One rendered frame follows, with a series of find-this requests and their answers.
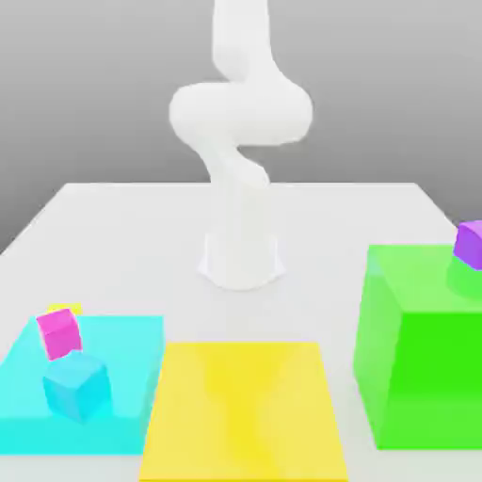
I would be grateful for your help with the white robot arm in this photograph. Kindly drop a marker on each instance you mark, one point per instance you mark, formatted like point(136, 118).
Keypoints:
point(241, 113)

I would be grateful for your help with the small yellow cube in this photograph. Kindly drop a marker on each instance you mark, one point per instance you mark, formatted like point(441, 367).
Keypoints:
point(73, 308)

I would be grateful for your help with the small magenta cube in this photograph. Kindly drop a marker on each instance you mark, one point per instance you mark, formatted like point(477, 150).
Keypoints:
point(60, 335)

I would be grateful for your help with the small cyan cube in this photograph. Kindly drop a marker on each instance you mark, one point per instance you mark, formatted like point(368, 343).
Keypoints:
point(77, 388)

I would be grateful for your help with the small green cube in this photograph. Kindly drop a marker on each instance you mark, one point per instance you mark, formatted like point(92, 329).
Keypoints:
point(465, 280)

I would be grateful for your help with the small purple cube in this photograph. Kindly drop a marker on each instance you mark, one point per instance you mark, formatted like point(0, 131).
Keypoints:
point(470, 243)

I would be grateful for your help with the large cyan box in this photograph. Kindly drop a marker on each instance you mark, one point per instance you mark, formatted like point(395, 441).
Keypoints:
point(124, 361)

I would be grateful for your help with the large yellow box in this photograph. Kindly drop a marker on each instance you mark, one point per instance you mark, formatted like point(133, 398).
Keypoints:
point(244, 410)

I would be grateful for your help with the large green box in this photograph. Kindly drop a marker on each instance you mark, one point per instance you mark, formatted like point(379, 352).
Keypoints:
point(433, 376)

